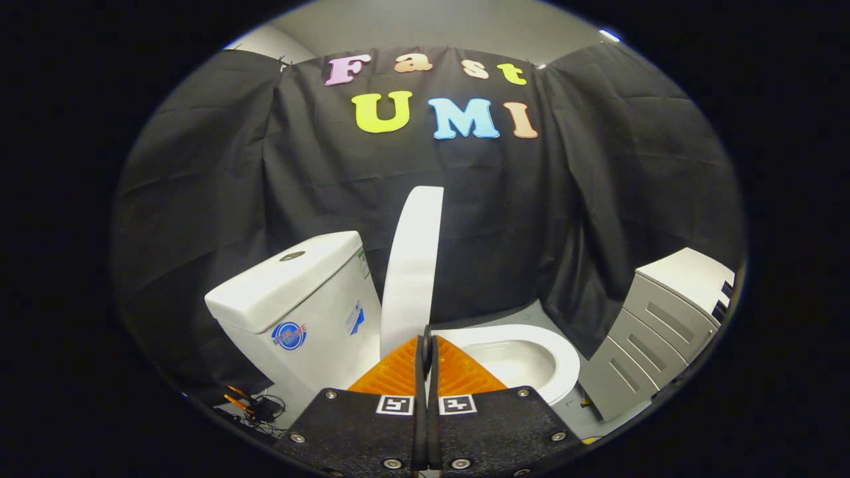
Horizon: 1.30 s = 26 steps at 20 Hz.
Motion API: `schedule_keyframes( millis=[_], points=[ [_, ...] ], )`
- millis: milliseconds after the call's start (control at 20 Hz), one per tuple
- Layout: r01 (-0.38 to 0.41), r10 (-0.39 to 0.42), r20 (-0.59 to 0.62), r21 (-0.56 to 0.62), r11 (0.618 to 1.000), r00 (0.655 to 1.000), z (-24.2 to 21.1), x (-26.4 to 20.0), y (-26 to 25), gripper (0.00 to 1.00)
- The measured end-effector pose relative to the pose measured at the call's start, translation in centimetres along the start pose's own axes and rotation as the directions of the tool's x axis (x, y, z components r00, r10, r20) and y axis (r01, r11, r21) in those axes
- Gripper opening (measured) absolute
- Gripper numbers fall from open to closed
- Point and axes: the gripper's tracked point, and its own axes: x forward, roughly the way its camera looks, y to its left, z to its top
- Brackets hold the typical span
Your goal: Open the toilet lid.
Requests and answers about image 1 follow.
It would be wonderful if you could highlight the black backdrop cloth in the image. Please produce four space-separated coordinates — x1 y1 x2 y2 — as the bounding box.
110 43 744 406

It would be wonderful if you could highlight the grey drawer cabinet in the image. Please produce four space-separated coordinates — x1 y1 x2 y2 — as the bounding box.
578 248 736 422

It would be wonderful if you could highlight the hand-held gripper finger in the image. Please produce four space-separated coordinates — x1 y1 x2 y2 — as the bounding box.
426 335 586 475
276 325 426 475

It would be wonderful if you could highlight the white toilet lid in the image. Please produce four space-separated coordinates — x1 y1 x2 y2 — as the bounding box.
380 186 444 359

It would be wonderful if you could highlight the black cable bundle orange tool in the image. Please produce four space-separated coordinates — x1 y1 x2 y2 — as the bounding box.
222 384 288 429

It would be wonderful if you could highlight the white ceramic toilet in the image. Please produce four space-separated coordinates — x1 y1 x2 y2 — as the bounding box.
205 230 581 426

